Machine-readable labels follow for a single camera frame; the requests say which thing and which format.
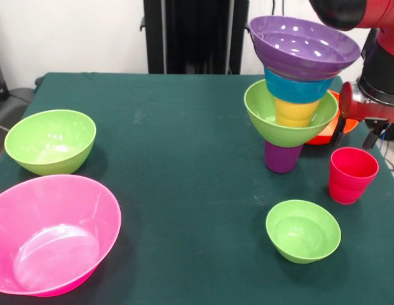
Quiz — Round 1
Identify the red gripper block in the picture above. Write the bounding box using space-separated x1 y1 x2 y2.
330 81 394 150

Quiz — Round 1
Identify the orange-red plastic bowl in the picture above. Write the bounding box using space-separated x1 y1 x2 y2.
304 90 360 146

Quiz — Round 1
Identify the red plastic cup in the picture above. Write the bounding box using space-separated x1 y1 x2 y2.
329 146 380 205

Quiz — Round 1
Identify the yellow plastic cup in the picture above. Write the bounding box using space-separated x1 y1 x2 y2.
274 97 322 128

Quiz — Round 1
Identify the blue plastic bowl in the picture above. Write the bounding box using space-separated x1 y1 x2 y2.
264 65 336 104

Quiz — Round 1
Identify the purple plastic cup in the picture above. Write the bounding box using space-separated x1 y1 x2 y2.
264 141 304 174

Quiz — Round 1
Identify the purple plastic bowl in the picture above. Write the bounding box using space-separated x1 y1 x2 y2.
248 15 362 80

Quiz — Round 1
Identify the small green plastic bowl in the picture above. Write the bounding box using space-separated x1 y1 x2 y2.
265 199 342 264

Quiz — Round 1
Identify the dark green tablecloth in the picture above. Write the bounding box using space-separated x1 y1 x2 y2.
0 72 394 305

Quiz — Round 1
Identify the large pink plastic bowl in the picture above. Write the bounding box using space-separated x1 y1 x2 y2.
0 173 123 298

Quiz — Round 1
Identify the tangle of cables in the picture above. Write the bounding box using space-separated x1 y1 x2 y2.
374 97 394 174

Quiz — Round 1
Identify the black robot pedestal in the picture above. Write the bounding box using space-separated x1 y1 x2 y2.
140 0 250 76

